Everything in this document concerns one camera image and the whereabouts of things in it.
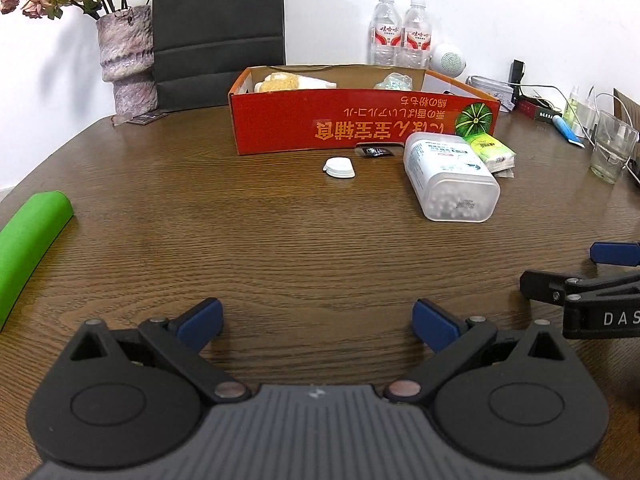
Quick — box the brown cardboard piece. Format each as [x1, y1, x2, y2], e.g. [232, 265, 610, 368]
[614, 88, 640, 126]

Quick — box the clear water bottle red label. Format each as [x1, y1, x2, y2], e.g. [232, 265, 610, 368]
[400, 0, 432, 70]
[369, 0, 404, 67]

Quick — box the mottled purple vase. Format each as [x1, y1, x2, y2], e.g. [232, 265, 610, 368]
[96, 5, 158, 115]

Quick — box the green foam wrist rest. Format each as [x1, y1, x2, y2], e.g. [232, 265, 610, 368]
[0, 191, 74, 331]

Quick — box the white round speaker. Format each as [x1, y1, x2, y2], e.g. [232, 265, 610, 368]
[430, 43, 468, 79]

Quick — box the white charger with cables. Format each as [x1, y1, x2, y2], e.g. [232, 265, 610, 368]
[580, 91, 632, 137]

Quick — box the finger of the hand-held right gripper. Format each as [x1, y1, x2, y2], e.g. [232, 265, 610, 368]
[520, 269, 640, 306]
[590, 242, 640, 265]

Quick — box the white plastic candy container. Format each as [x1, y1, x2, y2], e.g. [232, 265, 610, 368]
[403, 132, 501, 223]

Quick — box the black cable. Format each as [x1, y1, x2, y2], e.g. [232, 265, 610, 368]
[520, 84, 567, 111]

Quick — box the green tissue packet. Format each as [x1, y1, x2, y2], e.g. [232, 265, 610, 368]
[462, 133, 516, 176]

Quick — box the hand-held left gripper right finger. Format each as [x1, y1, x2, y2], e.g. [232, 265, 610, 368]
[384, 298, 576, 406]

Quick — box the small clear spray bottle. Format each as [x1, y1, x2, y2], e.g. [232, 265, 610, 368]
[564, 85, 584, 126]

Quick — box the grey metal tin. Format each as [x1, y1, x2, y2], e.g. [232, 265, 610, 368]
[467, 76, 517, 111]

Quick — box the clear plastic bag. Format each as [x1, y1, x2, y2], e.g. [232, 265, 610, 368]
[375, 74, 414, 92]

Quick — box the black paper bag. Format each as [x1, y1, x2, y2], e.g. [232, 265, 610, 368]
[151, 0, 287, 111]

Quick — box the clear drinking glass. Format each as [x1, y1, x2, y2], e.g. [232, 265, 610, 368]
[590, 110, 640, 184]

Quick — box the red cardboard box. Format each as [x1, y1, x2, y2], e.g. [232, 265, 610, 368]
[228, 64, 502, 156]

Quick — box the dark red flat box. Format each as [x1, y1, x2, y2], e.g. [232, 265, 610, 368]
[515, 99, 563, 124]

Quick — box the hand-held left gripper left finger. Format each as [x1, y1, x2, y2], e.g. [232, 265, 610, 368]
[65, 297, 252, 404]

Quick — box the dark card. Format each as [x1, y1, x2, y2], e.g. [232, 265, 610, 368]
[127, 111, 169, 126]

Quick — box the white round disc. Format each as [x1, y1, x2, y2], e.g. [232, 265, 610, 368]
[322, 156, 357, 180]

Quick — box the blue and white tube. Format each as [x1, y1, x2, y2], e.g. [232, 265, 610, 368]
[551, 115, 586, 149]

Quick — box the white and tan plush sheep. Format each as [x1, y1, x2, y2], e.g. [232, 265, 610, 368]
[254, 72, 337, 94]

